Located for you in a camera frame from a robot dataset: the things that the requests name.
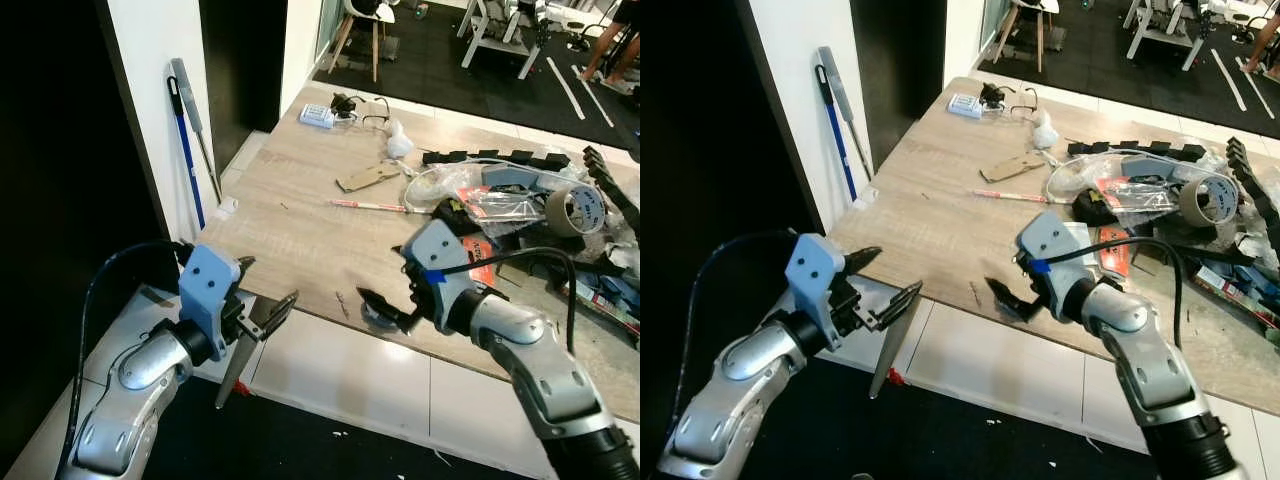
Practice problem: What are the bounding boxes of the light wood table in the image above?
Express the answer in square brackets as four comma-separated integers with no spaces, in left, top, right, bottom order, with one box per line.
[826,76,1280,419]
[195,78,641,426]

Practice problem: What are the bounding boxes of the orange red packet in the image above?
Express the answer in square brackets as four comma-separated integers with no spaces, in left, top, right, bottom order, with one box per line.
[1097,225,1131,279]
[462,235,499,289]

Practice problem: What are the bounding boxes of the small black yellow object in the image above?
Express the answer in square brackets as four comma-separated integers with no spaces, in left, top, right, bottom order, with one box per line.
[1072,188,1121,226]
[433,198,483,238]

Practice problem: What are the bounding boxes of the red white pen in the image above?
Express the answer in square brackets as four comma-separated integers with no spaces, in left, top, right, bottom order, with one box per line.
[328,198,409,214]
[968,189,1049,205]

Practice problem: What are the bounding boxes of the clear plastic bag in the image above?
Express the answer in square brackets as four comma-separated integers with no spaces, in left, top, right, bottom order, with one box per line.
[403,160,611,241]
[1045,150,1246,231]

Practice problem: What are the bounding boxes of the flat cardboard piece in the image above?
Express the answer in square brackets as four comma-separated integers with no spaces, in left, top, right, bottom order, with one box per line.
[336,161,403,194]
[980,152,1047,184]

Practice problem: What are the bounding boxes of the black floor mat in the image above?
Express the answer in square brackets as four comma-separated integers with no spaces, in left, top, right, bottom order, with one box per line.
[140,375,561,480]

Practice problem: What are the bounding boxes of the grey plastic part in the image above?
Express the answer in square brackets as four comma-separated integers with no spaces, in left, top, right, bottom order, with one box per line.
[1120,155,1201,184]
[482,165,567,194]

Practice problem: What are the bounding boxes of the blue packet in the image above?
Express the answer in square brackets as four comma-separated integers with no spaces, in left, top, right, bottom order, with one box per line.
[570,262,641,336]
[1195,255,1280,331]

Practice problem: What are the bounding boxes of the brown tape roll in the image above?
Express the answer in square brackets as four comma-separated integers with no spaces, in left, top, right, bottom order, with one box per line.
[545,182,608,239]
[1178,172,1241,229]

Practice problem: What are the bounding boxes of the black room carpet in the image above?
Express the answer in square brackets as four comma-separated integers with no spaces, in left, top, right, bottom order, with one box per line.
[312,0,641,151]
[978,0,1280,141]

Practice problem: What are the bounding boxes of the white floor tape strip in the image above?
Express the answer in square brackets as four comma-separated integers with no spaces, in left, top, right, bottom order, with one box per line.
[545,57,588,122]
[1235,57,1280,121]
[1210,48,1249,113]
[572,65,618,129]

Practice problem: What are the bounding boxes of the white chair wooden legs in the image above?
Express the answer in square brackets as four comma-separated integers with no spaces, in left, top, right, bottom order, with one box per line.
[328,0,399,84]
[990,0,1061,73]

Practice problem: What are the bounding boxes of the person's bare legs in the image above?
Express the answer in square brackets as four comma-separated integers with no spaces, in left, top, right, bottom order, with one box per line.
[580,0,641,97]
[1243,0,1280,79]

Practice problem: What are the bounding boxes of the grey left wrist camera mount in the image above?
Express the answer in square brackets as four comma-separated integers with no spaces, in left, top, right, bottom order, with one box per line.
[178,243,243,336]
[785,233,853,326]

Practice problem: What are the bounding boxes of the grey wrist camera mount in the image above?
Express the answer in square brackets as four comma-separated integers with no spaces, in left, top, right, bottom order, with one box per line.
[400,218,479,301]
[1015,210,1093,293]
[178,243,243,336]
[785,233,853,326]

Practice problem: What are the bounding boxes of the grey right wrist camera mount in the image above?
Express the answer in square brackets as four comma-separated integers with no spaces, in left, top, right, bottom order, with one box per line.
[400,218,479,301]
[1015,210,1093,293]

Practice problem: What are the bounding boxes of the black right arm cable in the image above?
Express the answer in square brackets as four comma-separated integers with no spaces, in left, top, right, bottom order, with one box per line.
[1050,236,1189,351]
[438,246,579,353]

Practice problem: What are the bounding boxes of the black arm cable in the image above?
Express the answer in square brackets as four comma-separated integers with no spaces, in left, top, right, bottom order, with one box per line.
[62,238,193,471]
[680,230,803,441]
[438,246,579,353]
[1050,236,1189,351]

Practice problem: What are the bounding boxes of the blue-handled broom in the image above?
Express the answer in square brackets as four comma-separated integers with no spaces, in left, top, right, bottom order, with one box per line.
[166,76,208,231]
[814,64,859,203]

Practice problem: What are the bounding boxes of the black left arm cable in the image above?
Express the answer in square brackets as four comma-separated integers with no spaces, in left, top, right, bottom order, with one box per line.
[62,238,193,471]
[680,230,803,441]

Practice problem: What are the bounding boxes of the black cable chain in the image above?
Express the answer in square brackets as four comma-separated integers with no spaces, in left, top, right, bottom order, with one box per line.
[1065,140,1208,164]
[1225,137,1280,251]
[420,148,572,172]
[582,145,641,239]

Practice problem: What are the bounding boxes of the white metal frame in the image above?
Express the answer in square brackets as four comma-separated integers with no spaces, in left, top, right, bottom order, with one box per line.
[457,0,547,81]
[1122,0,1213,71]

